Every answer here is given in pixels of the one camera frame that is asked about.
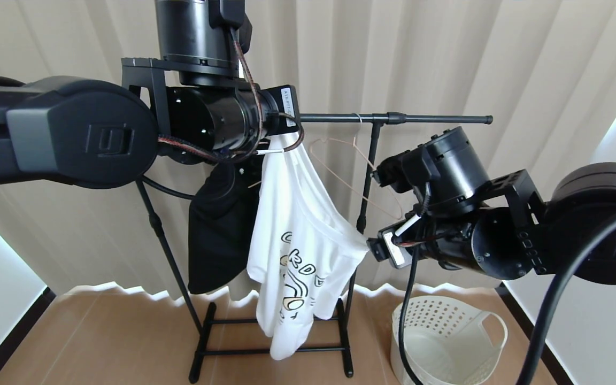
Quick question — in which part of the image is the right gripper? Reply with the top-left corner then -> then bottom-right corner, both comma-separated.
367,206 -> 533,281

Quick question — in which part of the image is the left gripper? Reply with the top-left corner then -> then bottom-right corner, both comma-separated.
166,84 -> 302,156

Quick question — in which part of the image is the black garment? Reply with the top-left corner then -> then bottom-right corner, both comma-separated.
188,160 -> 266,295

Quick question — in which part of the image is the white garment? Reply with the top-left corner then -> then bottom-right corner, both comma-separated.
247,133 -> 370,360

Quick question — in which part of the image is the pink clothes hanger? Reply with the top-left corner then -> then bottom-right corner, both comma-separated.
309,136 -> 405,221

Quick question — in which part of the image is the white laundry basket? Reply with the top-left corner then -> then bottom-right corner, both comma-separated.
391,296 -> 508,385

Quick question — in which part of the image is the black clothes rack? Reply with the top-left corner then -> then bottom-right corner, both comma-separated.
136,111 -> 494,384

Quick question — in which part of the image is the beige curtain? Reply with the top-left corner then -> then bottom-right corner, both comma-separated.
0,0 -> 616,300

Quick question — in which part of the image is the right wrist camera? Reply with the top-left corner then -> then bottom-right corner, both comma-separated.
372,147 -> 440,194

